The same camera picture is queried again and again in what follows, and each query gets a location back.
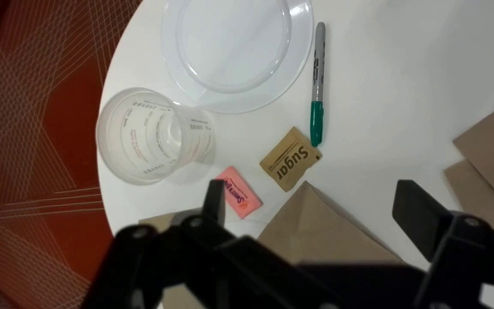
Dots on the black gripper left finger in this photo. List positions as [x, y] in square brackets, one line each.
[190, 263]

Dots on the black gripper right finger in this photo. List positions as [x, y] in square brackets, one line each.
[464, 258]

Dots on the clear plastic measuring cup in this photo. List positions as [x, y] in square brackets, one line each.
[145, 138]

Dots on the grey marker with green cap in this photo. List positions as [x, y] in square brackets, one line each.
[318, 87]

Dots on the large brown paper napkin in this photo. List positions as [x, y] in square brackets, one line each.
[476, 190]

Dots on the pink sweetener packet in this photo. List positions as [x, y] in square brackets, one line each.
[240, 191]

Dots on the small brown cardboard square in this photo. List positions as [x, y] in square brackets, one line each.
[317, 229]

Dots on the brown sugar packet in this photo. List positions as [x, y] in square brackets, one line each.
[291, 160]

